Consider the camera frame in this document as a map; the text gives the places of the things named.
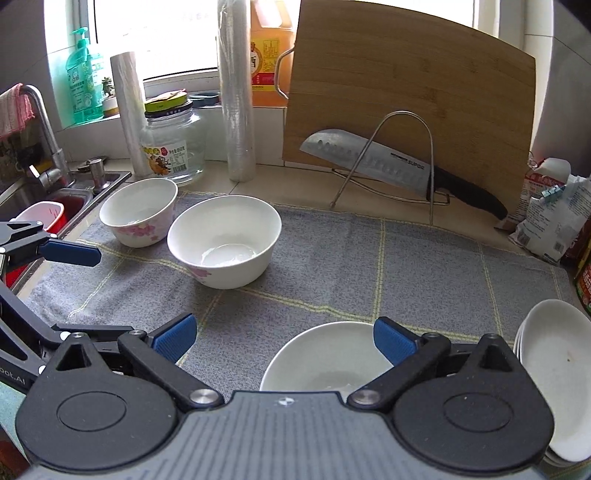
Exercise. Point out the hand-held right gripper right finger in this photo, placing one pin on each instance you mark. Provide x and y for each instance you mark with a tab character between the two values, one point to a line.
392	339

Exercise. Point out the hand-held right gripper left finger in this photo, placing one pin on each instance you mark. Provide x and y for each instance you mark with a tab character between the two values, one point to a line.
178	334

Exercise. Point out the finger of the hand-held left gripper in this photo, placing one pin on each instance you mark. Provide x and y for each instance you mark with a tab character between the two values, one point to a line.
32	314
69	253

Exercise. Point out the plain white bowl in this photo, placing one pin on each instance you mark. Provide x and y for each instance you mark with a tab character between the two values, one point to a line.
323	360

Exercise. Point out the white bowl with pink flowers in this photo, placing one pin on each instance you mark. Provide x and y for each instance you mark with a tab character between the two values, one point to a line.
138	207
225	240

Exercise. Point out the white plate with fruit print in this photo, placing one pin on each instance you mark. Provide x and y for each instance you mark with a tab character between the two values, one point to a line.
514	350
516	344
558	369

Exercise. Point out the red basin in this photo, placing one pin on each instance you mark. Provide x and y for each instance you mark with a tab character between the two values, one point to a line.
71	207

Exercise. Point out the white and pink cup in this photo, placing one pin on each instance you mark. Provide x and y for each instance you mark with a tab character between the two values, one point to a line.
37	216

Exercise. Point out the grey and teal checked cloth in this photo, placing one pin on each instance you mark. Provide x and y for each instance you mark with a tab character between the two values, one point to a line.
346	277

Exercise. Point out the steel sink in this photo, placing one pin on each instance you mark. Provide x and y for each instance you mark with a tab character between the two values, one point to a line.
18	194

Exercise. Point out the steel sink knob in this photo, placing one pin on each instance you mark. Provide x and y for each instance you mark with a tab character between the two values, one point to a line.
97	173

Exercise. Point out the steel faucet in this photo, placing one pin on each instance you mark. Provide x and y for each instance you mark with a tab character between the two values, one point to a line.
46	134

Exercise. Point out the glass jar with green lid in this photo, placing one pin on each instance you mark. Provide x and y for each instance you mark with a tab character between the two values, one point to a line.
171	147

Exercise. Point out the pink cloth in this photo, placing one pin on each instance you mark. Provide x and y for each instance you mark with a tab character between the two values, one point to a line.
16	110

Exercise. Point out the small potted plant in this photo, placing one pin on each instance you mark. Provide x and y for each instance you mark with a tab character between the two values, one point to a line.
110	99

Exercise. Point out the green dish soap bottle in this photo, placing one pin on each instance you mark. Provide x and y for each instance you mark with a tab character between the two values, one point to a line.
85	83

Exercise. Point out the white and blue plastic bag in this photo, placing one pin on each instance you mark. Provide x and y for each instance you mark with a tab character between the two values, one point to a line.
554	226

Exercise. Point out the dark teal dish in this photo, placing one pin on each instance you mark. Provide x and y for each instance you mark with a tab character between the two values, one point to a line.
205	99

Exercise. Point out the dark soy sauce bottle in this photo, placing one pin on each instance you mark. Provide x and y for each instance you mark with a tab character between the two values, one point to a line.
582	244

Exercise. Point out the blue bag clip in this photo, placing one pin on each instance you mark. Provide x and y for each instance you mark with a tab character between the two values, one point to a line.
553	193

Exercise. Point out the tall cling film roll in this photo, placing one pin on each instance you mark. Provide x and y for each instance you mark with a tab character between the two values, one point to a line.
238	115

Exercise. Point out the red and white plastic bag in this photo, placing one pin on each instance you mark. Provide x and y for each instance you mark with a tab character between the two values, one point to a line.
545	173

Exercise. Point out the window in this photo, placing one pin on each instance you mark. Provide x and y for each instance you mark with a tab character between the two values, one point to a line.
161	32

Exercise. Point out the bamboo cutting board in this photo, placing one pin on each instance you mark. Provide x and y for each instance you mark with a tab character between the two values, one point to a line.
392	69

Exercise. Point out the orange cooking oil bottle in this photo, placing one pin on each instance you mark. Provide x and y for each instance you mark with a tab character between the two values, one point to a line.
270	60

